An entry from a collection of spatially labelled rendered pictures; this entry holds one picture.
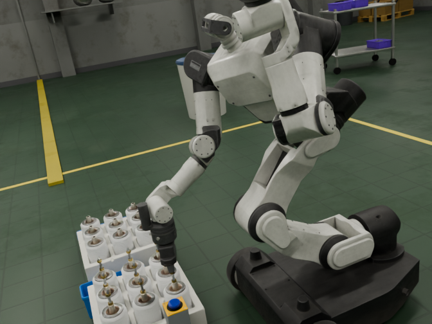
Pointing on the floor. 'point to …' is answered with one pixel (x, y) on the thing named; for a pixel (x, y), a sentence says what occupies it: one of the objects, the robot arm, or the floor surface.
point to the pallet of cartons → (387, 11)
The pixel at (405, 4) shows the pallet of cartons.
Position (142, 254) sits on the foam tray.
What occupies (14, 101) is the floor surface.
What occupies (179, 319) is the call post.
